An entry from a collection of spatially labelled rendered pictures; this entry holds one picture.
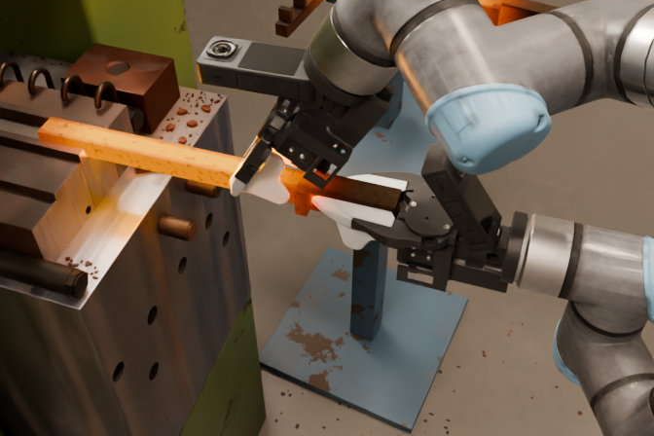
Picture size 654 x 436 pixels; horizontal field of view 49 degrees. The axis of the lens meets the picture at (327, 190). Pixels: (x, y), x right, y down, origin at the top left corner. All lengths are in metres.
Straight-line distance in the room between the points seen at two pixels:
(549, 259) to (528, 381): 1.15
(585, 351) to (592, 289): 0.09
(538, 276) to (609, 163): 1.72
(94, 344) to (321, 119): 0.37
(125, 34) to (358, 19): 0.64
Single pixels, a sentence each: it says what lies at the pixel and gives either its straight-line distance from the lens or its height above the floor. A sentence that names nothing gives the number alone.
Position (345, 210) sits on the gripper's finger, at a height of 1.01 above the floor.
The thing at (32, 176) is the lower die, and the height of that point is 0.99.
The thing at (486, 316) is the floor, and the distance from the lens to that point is 1.91.
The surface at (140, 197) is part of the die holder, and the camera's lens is 0.89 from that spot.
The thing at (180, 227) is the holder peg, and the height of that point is 0.88.
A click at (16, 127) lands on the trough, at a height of 0.99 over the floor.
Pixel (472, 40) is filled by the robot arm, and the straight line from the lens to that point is 0.51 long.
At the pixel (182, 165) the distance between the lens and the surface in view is 0.78.
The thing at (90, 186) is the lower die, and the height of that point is 0.95.
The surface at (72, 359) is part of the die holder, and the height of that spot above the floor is 0.80.
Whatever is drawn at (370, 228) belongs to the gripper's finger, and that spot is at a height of 1.01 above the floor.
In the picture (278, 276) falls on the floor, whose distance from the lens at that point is 1.95.
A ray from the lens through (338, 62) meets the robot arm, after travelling 0.59.
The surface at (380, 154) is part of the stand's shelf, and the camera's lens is 1.25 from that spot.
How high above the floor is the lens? 1.53
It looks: 45 degrees down
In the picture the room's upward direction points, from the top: straight up
